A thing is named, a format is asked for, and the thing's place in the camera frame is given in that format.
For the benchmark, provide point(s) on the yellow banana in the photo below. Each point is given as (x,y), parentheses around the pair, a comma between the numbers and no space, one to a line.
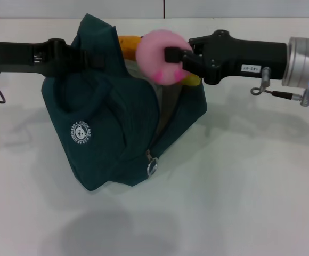
(129,46)

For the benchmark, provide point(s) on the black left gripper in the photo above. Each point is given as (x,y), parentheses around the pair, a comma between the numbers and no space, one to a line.
(16,56)

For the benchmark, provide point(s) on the pink peach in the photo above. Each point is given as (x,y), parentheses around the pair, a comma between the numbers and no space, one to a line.
(154,56)

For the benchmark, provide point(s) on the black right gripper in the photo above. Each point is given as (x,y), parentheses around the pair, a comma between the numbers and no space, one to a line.
(237,58)

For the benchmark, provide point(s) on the dark teal lunch bag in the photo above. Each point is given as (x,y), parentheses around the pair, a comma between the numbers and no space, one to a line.
(112,133)

